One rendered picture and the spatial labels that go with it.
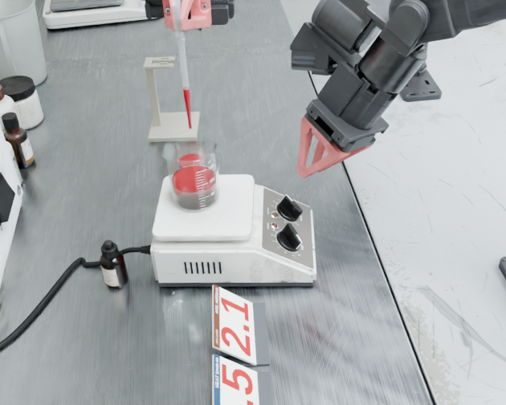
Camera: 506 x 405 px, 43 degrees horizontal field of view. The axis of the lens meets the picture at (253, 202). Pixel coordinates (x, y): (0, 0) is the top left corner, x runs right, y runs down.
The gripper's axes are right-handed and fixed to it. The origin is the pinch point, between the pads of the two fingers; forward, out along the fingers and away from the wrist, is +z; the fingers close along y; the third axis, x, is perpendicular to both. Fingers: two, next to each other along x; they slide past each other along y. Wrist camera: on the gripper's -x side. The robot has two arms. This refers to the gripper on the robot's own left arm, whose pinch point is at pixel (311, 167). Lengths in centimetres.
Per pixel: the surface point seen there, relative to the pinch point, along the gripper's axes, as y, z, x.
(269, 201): 1.7, 7.1, -1.2
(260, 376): 17.6, 12.1, 15.7
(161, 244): 16.2, 12.7, -3.8
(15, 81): 4, 29, -50
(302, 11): -122, 37, -77
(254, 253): 10.2, 7.6, 4.2
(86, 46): -21, 33, -63
